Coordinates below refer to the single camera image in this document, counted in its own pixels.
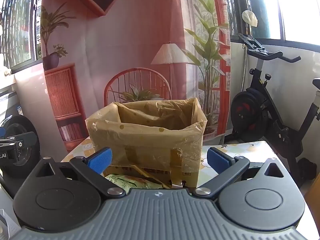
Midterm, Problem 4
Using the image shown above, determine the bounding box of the brown cardboard box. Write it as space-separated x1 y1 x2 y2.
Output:
85 97 208 189

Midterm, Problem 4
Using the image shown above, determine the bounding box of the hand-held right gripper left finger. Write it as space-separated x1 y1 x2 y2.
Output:
32 147 126 198

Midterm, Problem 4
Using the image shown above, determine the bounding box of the white plastic appliance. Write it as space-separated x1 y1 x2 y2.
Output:
0 209 22 240

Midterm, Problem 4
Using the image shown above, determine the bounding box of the grey metal pole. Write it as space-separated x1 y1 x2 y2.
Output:
241 27 251 94

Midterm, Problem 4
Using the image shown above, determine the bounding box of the printed room backdrop cloth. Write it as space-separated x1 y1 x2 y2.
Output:
40 0 232 153

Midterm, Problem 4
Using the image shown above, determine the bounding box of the front-loading washing machine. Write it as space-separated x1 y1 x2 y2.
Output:
0 90 42 180

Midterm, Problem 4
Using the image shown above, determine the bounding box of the black office chair armrest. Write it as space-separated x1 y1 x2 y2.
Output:
230 32 320 188

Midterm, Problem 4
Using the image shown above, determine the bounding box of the green snack bag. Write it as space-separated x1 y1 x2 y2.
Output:
105 174 166 191

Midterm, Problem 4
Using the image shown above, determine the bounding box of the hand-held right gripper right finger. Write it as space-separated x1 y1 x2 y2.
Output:
194 147 288 200

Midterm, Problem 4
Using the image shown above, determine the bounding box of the barred window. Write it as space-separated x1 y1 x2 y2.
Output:
0 0 45 74
222 0 320 47

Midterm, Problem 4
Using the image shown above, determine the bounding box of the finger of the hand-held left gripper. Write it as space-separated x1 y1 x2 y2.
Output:
0 127 37 153

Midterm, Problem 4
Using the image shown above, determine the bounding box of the cream cloth cap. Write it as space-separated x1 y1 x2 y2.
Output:
241 10 258 28

